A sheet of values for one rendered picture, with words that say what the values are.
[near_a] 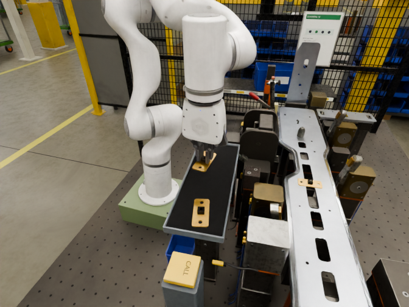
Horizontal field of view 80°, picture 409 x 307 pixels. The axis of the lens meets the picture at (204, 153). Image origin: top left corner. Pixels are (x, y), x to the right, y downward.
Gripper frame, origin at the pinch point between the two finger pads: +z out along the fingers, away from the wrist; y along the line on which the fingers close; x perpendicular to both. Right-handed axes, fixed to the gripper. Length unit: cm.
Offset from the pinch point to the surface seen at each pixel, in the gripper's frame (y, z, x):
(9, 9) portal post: -604, 19, 347
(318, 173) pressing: 33, 24, 36
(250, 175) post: 10.5, 14.4, 13.2
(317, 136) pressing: 31, 24, 65
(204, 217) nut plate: 5.6, 8.1, -13.1
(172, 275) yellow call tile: 5.2, 8.4, -27.8
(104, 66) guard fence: -221, 55, 194
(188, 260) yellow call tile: 6.7, 8.4, -23.9
